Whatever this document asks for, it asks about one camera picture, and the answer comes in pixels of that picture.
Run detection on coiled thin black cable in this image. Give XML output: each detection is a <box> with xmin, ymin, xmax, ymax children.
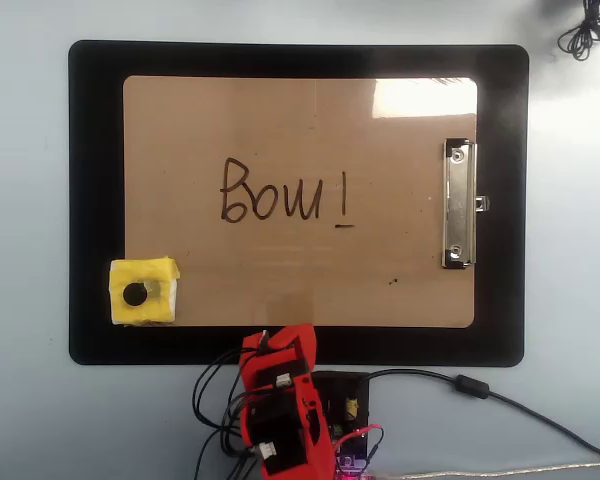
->
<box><xmin>557</xmin><ymin>0</ymin><xmax>600</xmax><ymax>62</ymax></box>

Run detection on black power cable with ferrite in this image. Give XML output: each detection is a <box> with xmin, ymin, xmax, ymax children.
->
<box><xmin>367</xmin><ymin>368</ymin><xmax>600</xmax><ymax>461</ymax></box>

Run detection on yellow sponge with black knob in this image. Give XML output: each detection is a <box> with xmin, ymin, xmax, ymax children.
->
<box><xmin>108</xmin><ymin>256</ymin><xmax>181</xmax><ymax>327</ymax></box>

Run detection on black robot servo wires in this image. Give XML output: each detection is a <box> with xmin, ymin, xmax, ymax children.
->
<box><xmin>192</xmin><ymin>347</ymin><xmax>261</xmax><ymax>480</ymax></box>

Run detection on purple controller circuit board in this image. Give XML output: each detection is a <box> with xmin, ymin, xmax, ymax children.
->
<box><xmin>329</xmin><ymin>424</ymin><xmax>371</xmax><ymax>479</ymax></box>

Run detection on silver braided USB cable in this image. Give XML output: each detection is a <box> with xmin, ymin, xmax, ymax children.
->
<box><xmin>364</xmin><ymin>462</ymin><xmax>600</xmax><ymax>480</ymax></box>

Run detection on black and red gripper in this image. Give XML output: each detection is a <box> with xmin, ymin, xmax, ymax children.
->
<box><xmin>239</xmin><ymin>323</ymin><xmax>318</xmax><ymax>396</ymax></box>

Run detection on red wire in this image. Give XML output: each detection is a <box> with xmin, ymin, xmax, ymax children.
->
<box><xmin>332</xmin><ymin>423</ymin><xmax>385</xmax><ymax>469</ymax></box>

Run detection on brown clipboard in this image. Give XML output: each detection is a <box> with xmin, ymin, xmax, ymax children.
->
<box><xmin>122</xmin><ymin>74</ymin><xmax>479</xmax><ymax>330</ymax></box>

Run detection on black mat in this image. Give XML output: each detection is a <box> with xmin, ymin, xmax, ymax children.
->
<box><xmin>68</xmin><ymin>39</ymin><xmax>530</xmax><ymax>368</ymax></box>

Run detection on silver metal clipboard clip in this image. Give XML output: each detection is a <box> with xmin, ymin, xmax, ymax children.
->
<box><xmin>440</xmin><ymin>137</ymin><xmax>491</xmax><ymax>270</ymax></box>

